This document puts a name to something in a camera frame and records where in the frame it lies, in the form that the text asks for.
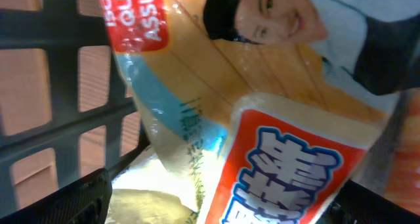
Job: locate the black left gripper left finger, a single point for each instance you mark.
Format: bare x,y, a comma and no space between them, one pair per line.
84,201

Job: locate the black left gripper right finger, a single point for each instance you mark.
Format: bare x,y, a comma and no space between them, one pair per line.
356,204

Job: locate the yellow snack bag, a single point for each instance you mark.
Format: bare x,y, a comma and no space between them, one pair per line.
261,110

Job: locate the dark grey plastic basket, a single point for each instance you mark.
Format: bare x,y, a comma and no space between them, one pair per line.
61,31

